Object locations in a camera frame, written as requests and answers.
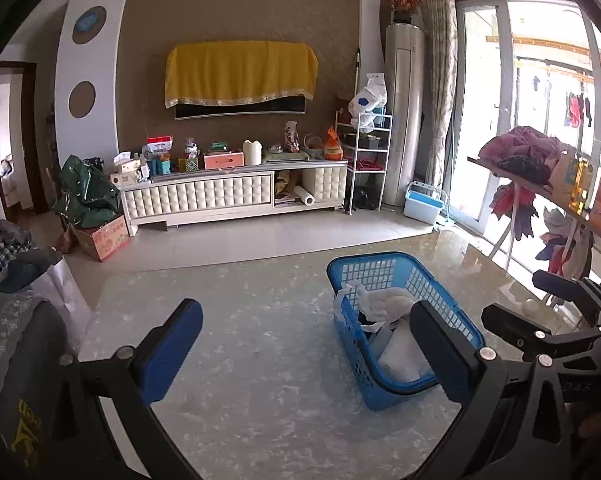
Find glass sliding door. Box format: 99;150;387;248
453;0;601;281

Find wall-mounted television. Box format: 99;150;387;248
174;95;308;121

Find white clothes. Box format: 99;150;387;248
333;280;418;328

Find cardboard box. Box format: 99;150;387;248
72;214;131;262

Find pink clothes pile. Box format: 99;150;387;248
479;126;563;186

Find white wire shelf rack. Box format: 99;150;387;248
334;112;393;216

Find orange bag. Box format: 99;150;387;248
323;126;344;161

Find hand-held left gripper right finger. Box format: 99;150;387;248
409;301;601;480

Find white paper bag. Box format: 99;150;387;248
0;255;94;356

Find white bags on rack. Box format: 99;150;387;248
349;72;387;128

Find blue and white tub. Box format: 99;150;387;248
404;180;447;226

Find pile of dark clothes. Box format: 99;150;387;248
0;219;64;311

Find mop pole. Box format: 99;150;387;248
347;47;362;213

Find pink box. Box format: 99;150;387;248
204;150;244;170

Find tissue box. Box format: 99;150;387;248
113;152;148;173

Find clothes drying rack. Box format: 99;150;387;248
467;155;601;306

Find white tufted TV cabinet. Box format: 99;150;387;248
119;160;349;237

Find green plastic bag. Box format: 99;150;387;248
53;155;122;231

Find grey patterned cover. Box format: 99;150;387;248
0;287;46;376

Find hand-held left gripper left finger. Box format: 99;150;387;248
30;298;204;480

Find blue plastic basket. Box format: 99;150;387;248
327;251;486;412

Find dried flower vase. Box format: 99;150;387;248
375;0;423;25

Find blue round wall decoration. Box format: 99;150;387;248
72;6;107;46

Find white standing air conditioner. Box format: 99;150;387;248
383;22;426;207

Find yellow dust cover cloth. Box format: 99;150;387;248
164;40;319;109

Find patterned beige curtain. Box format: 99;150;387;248
419;0;458;193

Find light blue cloth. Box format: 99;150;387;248
370;330;393;356

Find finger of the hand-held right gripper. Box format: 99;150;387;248
481;304;601;359
533;270;601;328

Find hanging laundry outside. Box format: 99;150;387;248
563;92;593;128

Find brown wooden door frame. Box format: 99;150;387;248
0;61;50;216

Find yellow printed box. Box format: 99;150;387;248
550;147;595;216

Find hanging red and blue clothes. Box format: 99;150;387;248
489;182;593;278

